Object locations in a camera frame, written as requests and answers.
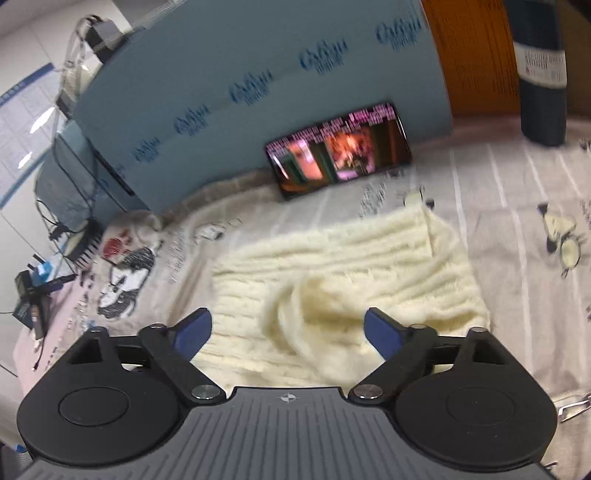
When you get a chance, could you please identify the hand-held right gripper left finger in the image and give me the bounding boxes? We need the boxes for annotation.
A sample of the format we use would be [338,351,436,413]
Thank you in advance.
[68,308,227,408]

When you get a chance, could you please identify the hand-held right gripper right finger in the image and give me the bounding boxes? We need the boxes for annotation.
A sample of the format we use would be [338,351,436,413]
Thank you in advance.
[347,308,514,407]

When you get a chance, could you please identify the cream knitted sweater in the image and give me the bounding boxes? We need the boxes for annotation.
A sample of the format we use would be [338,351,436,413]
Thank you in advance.
[210,205,493,389]

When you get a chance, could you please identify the black ribbed device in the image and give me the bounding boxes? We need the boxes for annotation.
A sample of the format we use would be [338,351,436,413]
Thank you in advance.
[68,230,106,269]

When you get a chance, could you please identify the black electronic device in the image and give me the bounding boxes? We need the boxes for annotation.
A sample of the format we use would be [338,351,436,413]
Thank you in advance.
[13,269,78,343]

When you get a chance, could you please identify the black smartphone with lit screen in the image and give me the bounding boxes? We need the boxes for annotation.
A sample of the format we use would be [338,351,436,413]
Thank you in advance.
[264,102,413,202]

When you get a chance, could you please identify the cartoon printed blanket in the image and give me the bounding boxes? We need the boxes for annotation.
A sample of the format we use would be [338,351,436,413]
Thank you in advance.
[0,113,591,480]

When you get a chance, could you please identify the grey storage box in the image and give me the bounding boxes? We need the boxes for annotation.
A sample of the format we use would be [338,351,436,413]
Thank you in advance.
[34,121,149,234]

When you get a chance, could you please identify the metal carabiner clip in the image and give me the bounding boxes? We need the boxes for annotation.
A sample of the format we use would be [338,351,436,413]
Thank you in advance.
[556,391,591,424]

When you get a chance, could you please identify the dark blue vacuum bottle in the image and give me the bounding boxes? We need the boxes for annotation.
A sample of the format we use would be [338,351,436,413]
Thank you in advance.
[503,0,568,148]

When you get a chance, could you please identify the light blue printed cardboard box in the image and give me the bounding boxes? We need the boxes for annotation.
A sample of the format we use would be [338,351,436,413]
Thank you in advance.
[71,0,456,214]

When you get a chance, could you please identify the orange cardboard box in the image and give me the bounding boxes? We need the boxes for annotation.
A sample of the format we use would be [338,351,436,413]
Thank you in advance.
[421,0,525,119]

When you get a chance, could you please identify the clear plastic container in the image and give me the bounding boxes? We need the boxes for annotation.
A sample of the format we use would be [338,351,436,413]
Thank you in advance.
[54,15,145,117]

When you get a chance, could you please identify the large brown cardboard box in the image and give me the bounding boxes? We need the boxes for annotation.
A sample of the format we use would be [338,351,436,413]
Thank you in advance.
[556,0,591,119]

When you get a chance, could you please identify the black cables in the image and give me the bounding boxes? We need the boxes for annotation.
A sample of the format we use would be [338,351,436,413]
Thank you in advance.
[36,138,101,247]

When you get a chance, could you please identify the blue bordered wall chart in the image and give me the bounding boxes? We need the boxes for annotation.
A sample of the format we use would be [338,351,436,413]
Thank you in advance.
[0,62,64,209]

